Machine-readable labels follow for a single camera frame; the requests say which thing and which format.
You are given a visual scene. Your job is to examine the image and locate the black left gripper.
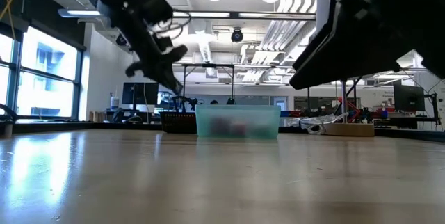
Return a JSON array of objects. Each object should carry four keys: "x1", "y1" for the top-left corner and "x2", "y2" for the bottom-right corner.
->
[{"x1": 124, "y1": 0, "x2": 189, "y2": 95}]

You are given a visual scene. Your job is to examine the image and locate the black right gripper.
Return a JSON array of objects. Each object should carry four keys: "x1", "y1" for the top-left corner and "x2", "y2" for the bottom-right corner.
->
[{"x1": 289, "y1": 0, "x2": 445, "y2": 90}]

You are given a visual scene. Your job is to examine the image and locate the black computer monitor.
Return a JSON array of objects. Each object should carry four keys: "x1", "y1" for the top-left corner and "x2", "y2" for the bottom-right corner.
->
[
  {"x1": 393, "y1": 83, "x2": 426, "y2": 113},
  {"x1": 121, "y1": 81, "x2": 160, "y2": 111}
]

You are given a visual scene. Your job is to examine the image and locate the small black bin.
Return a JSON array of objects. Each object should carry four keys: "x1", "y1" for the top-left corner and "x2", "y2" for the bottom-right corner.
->
[{"x1": 159, "y1": 111, "x2": 197, "y2": 134}]

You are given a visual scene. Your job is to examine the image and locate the teal translucent bin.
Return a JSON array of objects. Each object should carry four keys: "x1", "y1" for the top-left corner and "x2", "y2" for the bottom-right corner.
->
[{"x1": 195, "y1": 104, "x2": 282, "y2": 139}]

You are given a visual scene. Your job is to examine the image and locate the cardboard boxes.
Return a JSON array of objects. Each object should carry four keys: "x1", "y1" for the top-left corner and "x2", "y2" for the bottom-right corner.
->
[{"x1": 88, "y1": 111, "x2": 107, "y2": 123}]

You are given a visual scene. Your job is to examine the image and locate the long ceiling light strip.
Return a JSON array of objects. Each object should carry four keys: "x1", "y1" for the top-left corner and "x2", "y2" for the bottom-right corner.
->
[{"x1": 58, "y1": 8, "x2": 317, "y2": 23}]

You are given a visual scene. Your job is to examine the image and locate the large glass window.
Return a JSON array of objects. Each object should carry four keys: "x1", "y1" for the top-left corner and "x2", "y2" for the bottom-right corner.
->
[{"x1": 0, "y1": 25, "x2": 84, "y2": 120}]

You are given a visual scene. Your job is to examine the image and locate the black metal rig frame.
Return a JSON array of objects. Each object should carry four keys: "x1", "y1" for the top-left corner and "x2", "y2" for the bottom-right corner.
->
[{"x1": 173, "y1": 62, "x2": 314, "y2": 106}]

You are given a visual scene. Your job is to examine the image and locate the long black arm cable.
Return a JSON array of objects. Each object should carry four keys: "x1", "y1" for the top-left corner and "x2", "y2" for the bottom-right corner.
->
[{"x1": 334, "y1": 77, "x2": 363, "y2": 114}]

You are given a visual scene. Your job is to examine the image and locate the white coiled cable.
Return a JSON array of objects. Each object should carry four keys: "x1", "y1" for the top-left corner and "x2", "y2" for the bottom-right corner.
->
[{"x1": 288, "y1": 112, "x2": 350, "y2": 136}]

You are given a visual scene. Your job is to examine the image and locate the yellow hanging cable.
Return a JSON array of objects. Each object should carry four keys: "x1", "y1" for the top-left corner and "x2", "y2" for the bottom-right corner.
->
[{"x1": 0, "y1": 0, "x2": 26, "y2": 40}]

